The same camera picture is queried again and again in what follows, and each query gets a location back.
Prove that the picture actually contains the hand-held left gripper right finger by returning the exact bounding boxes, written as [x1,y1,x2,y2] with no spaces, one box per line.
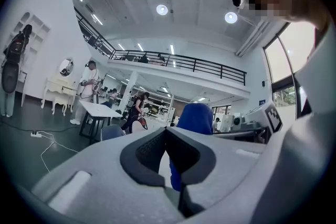
[166,127,266,219]

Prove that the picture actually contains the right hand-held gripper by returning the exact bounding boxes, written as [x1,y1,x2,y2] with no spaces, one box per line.
[256,101,284,137]

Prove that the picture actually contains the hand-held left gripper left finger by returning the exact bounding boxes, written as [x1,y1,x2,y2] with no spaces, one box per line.
[31,127,184,224]

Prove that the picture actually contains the blue wiping cloth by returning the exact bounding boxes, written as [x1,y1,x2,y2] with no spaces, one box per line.
[169,102,214,192]

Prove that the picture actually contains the white washing machine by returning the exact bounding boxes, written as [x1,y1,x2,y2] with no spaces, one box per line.
[232,113,247,130]

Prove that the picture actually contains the white table with black legs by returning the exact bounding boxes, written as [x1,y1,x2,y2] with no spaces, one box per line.
[78,100,123,145]

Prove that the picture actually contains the large black-framed window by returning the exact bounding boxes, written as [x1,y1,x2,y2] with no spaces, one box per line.
[263,20,317,120]

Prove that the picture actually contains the white ceiling ducts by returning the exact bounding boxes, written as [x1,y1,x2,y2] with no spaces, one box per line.
[235,19,288,57]

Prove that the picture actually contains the black mezzanine railing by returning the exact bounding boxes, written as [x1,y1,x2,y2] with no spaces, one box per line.
[74,6,247,87]

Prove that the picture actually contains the white dressing table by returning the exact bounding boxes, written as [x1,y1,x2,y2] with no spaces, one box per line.
[40,73,79,116]

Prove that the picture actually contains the round ceiling lamp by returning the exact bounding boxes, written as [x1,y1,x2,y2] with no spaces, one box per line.
[224,12,238,24]
[156,4,169,16]

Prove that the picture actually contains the white power cable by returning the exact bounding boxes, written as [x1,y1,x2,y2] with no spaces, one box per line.
[40,133,80,174]

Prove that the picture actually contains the black floor cable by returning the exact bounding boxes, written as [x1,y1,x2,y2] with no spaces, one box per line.
[0,117,80,135]

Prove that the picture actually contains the oval wall mirror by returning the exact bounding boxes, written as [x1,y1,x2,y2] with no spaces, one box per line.
[59,58,75,78]

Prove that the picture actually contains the white arched wall shelf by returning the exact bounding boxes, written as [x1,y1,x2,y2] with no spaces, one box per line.
[10,12,51,62]

